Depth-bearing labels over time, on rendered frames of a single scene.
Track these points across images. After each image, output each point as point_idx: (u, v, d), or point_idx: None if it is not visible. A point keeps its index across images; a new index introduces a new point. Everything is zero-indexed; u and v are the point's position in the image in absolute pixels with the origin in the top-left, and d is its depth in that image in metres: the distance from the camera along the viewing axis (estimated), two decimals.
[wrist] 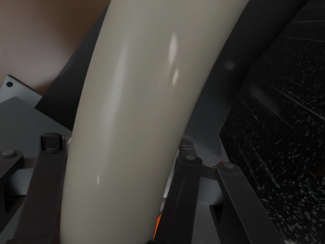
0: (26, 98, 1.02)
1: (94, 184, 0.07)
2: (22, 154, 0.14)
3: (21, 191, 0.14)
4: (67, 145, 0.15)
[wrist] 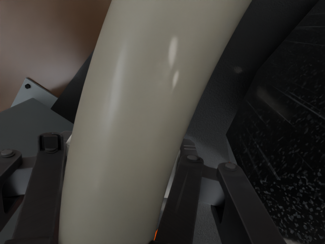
0: (43, 99, 1.08)
1: (92, 192, 0.07)
2: (21, 154, 0.14)
3: (19, 191, 0.14)
4: (66, 145, 0.15)
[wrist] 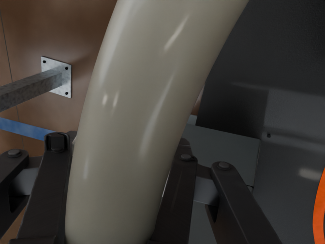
0: (188, 120, 1.47)
1: None
2: (28, 154, 0.14)
3: (26, 191, 0.14)
4: (72, 145, 0.15)
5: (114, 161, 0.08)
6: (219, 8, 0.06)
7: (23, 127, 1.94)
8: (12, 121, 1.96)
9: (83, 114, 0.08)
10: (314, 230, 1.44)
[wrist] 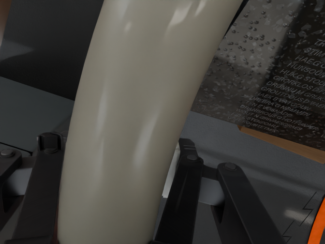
0: None
1: None
2: (21, 154, 0.14)
3: (19, 191, 0.14)
4: None
5: (110, 151, 0.07)
6: None
7: None
8: None
9: (76, 100, 0.07)
10: None
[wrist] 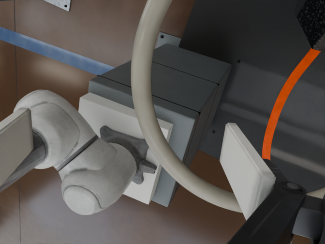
0: (172, 42, 1.67)
1: (143, 123, 0.45)
2: None
3: None
4: None
5: (144, 36, 0.40)
6: (162, 7, 0.39)
7: (18, 38, 2.07)
8: (8, 31, 2.07)
9: (138, 28, 0.41)
10: (263, 150, 1.73)
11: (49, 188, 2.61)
